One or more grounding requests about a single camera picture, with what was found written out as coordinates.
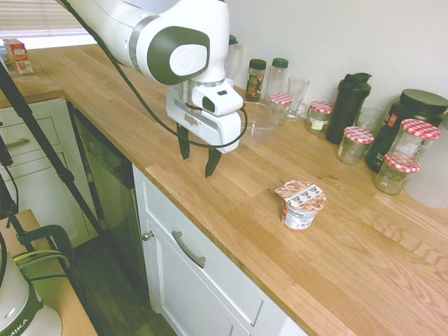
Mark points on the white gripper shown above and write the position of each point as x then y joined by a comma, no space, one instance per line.
206,131

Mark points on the cereal cup with foil lid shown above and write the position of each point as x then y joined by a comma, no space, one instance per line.
299,213

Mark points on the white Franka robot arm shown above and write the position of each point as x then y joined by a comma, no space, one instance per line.
189,21

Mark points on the clear plastic rectangular container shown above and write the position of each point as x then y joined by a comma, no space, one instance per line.
259,130

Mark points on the spice jar with dark lid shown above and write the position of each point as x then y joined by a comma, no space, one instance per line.
255,82

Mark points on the dark dishwasher front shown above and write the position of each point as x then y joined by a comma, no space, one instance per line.
105,175

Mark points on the silver cabinet knob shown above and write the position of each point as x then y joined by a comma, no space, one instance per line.
147,235

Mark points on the unlabelled jar red checkered lid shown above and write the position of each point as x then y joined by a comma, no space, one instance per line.
280,99

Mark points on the clear canister with green lid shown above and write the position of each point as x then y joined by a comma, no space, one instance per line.
236,59

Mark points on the clear bottle with green cap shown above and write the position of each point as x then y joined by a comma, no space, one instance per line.
278,78

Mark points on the white drawer front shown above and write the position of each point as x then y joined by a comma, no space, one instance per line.
210,273

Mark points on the labelled jar red checkered lid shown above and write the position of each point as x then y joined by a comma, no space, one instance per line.
318,120

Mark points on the black shaker bottle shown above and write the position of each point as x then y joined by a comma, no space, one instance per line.
344,108

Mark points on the glass jar red checkered lid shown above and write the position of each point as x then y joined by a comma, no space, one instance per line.
409,145
351,150

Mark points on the white cabinet with drawers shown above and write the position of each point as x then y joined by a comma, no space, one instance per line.
42,122

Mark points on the dark green clamp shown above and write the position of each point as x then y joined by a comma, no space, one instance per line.
52,231

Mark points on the clear drinking glass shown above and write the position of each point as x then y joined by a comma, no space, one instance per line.
371,120

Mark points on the faceted jar red checkered lid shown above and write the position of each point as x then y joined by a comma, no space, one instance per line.
390,180

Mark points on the orange and white carton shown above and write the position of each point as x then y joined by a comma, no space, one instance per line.
19,56

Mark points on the white window blind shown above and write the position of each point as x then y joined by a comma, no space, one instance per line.
35,14

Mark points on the black protein powder tub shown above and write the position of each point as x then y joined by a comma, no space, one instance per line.
420,105

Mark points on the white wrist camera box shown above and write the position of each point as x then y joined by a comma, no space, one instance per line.
224,101

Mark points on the black camera tripod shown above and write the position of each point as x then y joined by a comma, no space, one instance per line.
21,101

